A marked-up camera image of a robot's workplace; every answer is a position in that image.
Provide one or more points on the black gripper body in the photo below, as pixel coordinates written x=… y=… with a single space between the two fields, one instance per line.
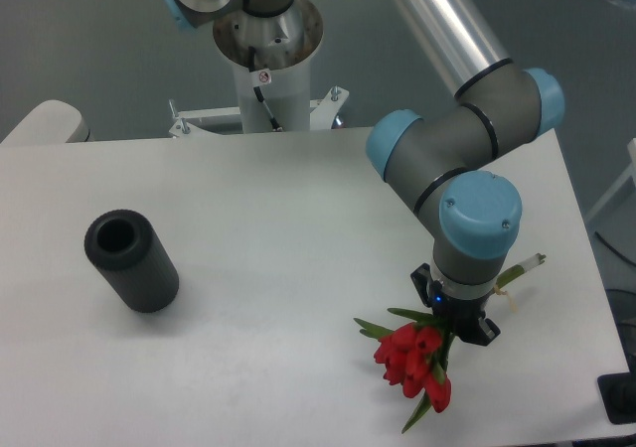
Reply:
x=464 y=305

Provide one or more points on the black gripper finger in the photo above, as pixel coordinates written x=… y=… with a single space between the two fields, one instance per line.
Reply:
x=420 y=278
x=478 y=331

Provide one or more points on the red tulip bouquet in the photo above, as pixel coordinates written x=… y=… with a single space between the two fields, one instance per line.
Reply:
x=416 y=355

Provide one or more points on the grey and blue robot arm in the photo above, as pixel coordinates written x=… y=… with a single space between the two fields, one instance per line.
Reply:
x=436 y=167

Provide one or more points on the black box at table edge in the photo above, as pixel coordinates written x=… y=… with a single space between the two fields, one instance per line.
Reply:
x=617 y=391

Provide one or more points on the black ribbed cylindrical vase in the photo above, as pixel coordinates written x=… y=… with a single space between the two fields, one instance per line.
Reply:
x=125 y=249

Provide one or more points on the white chair backrest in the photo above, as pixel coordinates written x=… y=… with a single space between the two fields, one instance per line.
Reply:
x=51 y=122

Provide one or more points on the white pedestal base frame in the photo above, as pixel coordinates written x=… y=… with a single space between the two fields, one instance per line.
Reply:
x=325 y=114

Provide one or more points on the white furniture frame right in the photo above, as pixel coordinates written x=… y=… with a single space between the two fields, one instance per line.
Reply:
x=616 y=194

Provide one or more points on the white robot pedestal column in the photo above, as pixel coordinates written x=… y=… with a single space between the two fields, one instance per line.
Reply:
x=271 y=63

